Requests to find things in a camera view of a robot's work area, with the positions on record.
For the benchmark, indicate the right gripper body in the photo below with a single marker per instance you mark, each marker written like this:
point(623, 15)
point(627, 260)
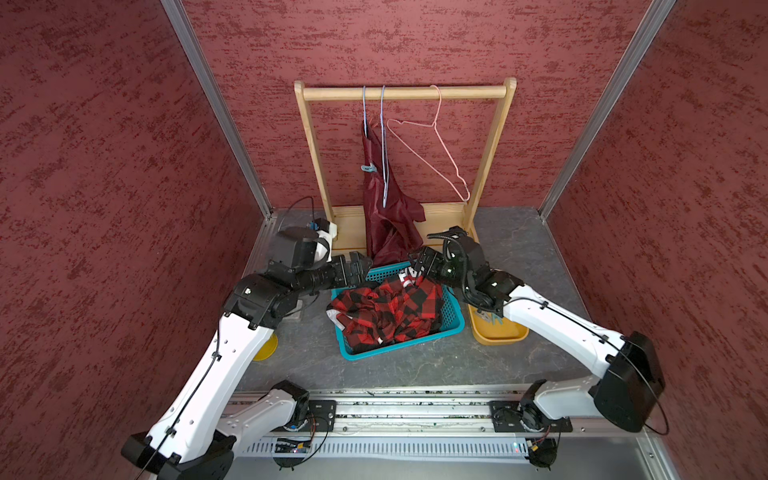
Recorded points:
point(439, 269)

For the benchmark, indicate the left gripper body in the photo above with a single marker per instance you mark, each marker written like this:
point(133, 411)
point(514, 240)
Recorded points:
point(338, 277)

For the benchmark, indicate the red black plaid shirt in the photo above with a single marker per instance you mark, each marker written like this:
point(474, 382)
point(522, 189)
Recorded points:
point(398, 309)

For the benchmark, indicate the maroon satin shirt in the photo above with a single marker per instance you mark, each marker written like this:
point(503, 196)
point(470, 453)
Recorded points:
point(391, 234)

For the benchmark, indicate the blue wire hanger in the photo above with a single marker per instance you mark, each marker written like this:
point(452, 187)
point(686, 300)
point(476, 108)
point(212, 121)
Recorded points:
point(365, 115)
point(384, 154)

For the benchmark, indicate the pink wire hanger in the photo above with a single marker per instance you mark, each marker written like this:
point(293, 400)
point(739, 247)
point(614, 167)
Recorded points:
point(437, 156)

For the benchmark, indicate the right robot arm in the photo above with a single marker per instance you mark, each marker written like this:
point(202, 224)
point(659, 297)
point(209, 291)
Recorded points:
point(625, 379)

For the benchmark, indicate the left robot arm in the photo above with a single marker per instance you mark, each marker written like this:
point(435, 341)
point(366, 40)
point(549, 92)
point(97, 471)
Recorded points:
point(228, 354)

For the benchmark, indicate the wooden clothes rack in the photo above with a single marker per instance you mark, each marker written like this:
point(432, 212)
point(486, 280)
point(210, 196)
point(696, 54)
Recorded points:
point(350, 219)

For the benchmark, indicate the teal plastic basket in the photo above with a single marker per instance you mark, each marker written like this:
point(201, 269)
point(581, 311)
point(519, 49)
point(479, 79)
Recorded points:
point(453, 320)

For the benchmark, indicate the yellow plastic tray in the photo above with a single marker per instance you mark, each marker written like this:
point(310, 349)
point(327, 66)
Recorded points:
point(490, 329)

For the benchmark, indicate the yellow cup with tools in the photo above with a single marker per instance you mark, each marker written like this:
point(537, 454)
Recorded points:
point(267, 350)

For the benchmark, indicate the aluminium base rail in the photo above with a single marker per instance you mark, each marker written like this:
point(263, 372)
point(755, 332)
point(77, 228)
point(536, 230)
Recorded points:
point(381, 412)

